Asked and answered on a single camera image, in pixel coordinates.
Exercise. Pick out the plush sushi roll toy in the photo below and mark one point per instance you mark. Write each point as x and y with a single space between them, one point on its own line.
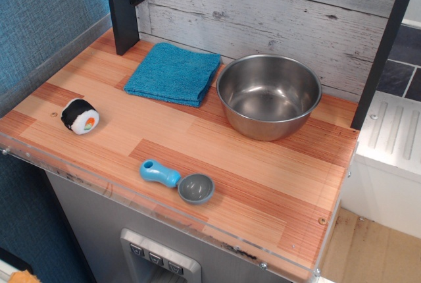
79 116

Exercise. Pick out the blue folded cloth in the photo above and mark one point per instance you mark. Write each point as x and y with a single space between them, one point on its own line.
175 75

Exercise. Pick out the orange yellow object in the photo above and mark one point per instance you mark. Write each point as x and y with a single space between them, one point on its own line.
23 277

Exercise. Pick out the stainless steel bowl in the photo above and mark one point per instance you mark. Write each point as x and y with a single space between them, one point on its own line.
268 97

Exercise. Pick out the blue grey toy scoop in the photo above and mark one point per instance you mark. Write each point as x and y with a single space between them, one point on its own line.
195 189

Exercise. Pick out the silver dispenser button panel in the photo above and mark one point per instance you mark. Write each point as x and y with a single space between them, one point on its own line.
150 261

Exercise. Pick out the white ridged side cabinet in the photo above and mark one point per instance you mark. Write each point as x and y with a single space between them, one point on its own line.
383 184

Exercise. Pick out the dark right vertical post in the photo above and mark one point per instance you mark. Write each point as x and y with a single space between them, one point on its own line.
390 33

